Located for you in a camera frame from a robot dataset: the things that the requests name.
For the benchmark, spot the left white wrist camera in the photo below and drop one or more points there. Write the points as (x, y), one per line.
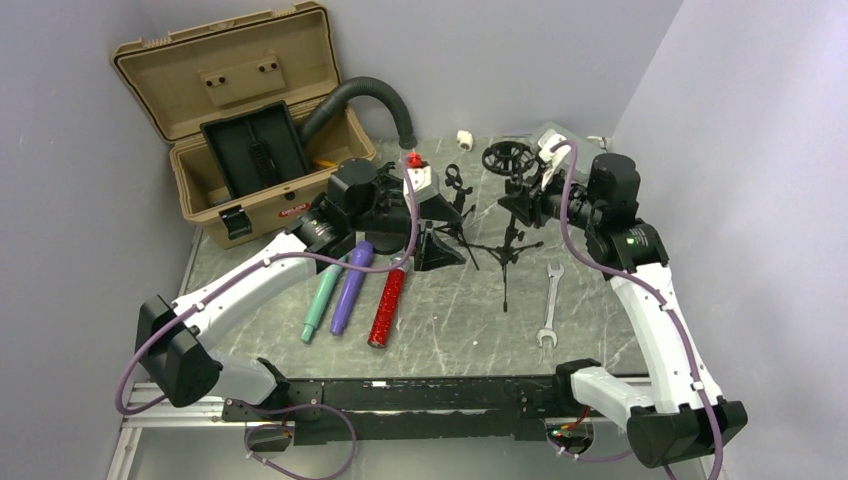
(423, 179)

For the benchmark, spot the red microphone silver grille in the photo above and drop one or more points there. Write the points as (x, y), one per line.
(387, 308)

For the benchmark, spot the grey rectangular block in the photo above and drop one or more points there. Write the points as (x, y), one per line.
(587, 149)

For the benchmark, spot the black tripod mic stand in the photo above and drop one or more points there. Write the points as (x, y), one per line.
(455, 230)

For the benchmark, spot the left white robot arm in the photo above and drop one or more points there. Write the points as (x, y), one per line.
(175, 339)

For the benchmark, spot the black tray in case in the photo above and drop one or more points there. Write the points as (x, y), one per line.
(257, 150)

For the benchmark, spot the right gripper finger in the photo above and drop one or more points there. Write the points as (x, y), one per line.
(518, 193)
(526, 211)

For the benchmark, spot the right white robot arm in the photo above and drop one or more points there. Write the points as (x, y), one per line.
(686, 415)

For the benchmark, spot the small white pipe fitting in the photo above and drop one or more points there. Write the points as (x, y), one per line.
(464, 140)

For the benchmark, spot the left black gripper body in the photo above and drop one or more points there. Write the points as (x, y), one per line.
(387, 216)

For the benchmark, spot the purple microphone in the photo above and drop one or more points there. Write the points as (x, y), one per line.
(362, 256)

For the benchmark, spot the silver open-end wrench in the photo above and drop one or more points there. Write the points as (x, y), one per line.
(546, 331)

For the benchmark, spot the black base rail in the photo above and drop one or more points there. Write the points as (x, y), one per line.
(324, 410)

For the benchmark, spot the tan plastic tool case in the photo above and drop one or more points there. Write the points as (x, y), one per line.
(227, 70)

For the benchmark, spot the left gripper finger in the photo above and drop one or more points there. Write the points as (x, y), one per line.
(439, 209)
(432, 253)

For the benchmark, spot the mint green microphone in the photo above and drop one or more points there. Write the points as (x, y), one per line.
(320, 300)

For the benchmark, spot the black round-base mic stand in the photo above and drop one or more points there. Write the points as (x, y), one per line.
(387, 242)

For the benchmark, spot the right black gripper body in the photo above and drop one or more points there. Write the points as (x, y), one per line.
(579, 207)

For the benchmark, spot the black tripod shock-mount stand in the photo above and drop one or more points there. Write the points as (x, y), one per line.
(510, 159)

